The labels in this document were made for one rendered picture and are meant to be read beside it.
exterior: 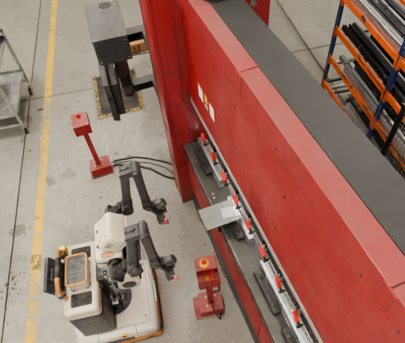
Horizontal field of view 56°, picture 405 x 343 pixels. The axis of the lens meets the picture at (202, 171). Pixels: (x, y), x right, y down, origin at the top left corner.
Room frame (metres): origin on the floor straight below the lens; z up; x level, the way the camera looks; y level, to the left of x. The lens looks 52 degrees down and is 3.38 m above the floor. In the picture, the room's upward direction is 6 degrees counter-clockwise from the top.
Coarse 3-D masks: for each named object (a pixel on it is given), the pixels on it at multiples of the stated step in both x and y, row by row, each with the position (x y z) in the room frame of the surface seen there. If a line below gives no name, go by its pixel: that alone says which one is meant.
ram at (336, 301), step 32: (192, 32) 2.09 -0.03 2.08; (192, 64) 2.16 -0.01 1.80; (192, 96) 2.24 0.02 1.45; (224, 96) 1.61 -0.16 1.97; (224, 128) 1.62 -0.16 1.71; (256, 128) 1.23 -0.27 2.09; (256, 160) 1.21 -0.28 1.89; (256, 192) 1.18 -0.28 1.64; (288, 192) 0.91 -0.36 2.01; (256, 224) 1.15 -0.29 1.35; (288, 224) 0.87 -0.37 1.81; (320, 224) 0.69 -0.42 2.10; (288, 256) 0.82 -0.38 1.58; (320, 256) 0.64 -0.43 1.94; (320, 288) 0.58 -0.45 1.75; (352, 288) 0.47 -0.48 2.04; (320, 320) 0.51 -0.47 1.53; (352, 320) 0.40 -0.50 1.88; (384, 320) 0.33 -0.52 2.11
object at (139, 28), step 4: (140, 24) 2.88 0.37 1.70; (128, 28) 2.85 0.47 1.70; (132, 28) 2.84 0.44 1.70; (136, 28) 2.84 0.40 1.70; (140, 28) 2.83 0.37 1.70; (128, 32) 2.79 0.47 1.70; (132, 32) 2.79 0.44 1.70; (136, 32) 2.78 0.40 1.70; (140, 32) 2.78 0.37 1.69; (144, 32) 2.77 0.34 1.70; (128, 36) 2.83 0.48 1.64; (132, 36) 2.83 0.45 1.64; (136, 36) 2.82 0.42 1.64; (140, 36) 2.82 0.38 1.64; (144, 36) 2.71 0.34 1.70; (132, 40) 2.77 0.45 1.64; (136, 40) 2.77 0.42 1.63; (144, 40) 2.75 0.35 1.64
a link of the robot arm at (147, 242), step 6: (138, 222) 1.09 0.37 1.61; (144, 240) 0.99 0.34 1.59; (150, 240) 1.02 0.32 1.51; (144, 246) 1.01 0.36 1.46; (150, 246) 1.02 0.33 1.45; (150, 252) 1.02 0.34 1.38; (156, 252) 1.04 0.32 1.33; (150, 258) 1.01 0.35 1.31; (156, 258) 1.02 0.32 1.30; (150, 264) 1.01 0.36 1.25; (156, 264) 1.01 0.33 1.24
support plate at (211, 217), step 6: (216, 204) 1.54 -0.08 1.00; (222, 204) 1.54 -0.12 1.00; (228, 204) 1.53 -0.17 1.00; (198, 210) 1.51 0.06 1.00; (204, 210) 1.50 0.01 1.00; (210, 210) 1.50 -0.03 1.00; (216, 210) 1.49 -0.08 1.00; (204, 216) 1.45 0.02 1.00; (210, 216) 1.44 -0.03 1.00; (216, 216) 1.44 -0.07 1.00; (234, 216) 1.42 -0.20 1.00; (204, 222) 1.41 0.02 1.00; (210, 222) 1.40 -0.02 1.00; (216, 222) 1.39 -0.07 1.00; (222, 222) 1.39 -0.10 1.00; (228, 222) 1.38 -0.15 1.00; (210, 228) 1.35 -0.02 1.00
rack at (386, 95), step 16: (400, 0) 3.38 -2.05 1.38; (336, 16) 3.60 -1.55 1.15; (336, 32) 3.53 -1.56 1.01; (352, 48) 3.18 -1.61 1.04; (384, 48) 2.72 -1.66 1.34; (400, 48) 2.53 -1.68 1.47; (336, 64) 3.39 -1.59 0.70; (400, 64) 2.47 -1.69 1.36; (336, 80) 3.58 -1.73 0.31; (352, 96) 3.59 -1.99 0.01; (384, 96) 2.50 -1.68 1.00; (368, 112) 2.62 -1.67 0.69; (400, 160) 2.01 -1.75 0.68
